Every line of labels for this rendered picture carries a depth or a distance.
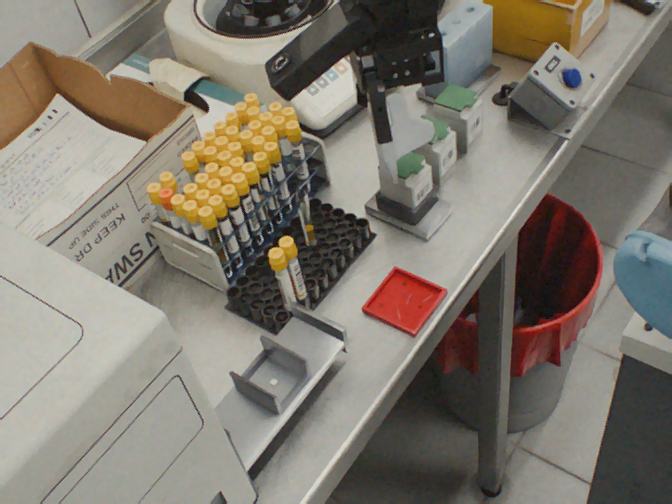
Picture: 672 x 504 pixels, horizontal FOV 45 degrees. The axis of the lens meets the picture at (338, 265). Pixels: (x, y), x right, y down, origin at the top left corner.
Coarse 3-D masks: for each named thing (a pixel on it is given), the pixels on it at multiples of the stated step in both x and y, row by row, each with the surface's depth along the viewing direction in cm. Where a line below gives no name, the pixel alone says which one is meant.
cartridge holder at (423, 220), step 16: (432, 192) 93; (368, 208) 96; (384, 208) 95; (400, 208) 93; (416, 208) 92; (432, 208) 95; (448, 208) 94; (400, 224) 94; (416, 224) 93; (432, 224) 93
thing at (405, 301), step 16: (400, 272) 90; (384, 288) 89; (400, 288) 89; (416, 288) 89; (432, 288) 88; (368, 304) 88; (384, 304) 88; (400, 304) 88; (416, 304) 87; (432, 304) 87; (384, 320) 86; (400, 320) 86; (416, 320) 86
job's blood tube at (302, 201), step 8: (296, 192) 86; (304, 192) 87; (296, 200) 87; (304, 200) 86; (304, 208) 87; (304, 216) 88; (304, 224) 89; (312, 224) 89; (304, 232) 90; (312, 232) 90; (312, 240) 91
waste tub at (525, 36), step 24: (504, 0) 107; (528, 0) 105; (552, 0) 118; (576, 0) 115; (600, 0) 108; (504, 24) 110; (528, 24) 107; (552, 24) 105; (576, 24) 104; (600, 24) 112; (504, 48) 113; (528, 48) 110; (576, 48) 108
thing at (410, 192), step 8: (424, 160) 91; (424, 168) 91; (384, 176) 91; (416, 176) 90; (424, 176) 91; (384, 184) 92; (392, 184) 91; (400, 184) 90; (408, 184) 90; (416, 184) 90; (424, 184) 91; (432, 184) 93; (384, 192) 93; (392, 192) 92; (400, 192) 91; (408, 192) 90; (416, 192) 91; (424, 192) 92; (400, 200) 92; (408, 200) 91; (416, 200) 91
